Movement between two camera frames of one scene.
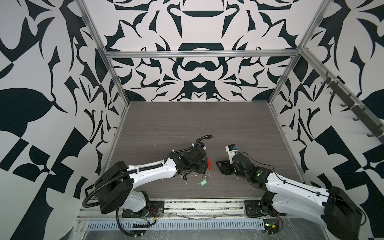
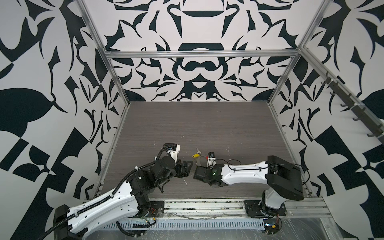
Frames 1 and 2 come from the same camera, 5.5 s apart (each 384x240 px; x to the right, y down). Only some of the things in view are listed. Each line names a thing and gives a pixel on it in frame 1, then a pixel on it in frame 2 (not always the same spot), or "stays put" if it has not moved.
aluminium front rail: (185, 211) stays put
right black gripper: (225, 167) -> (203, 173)
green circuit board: (271, 226) stays put
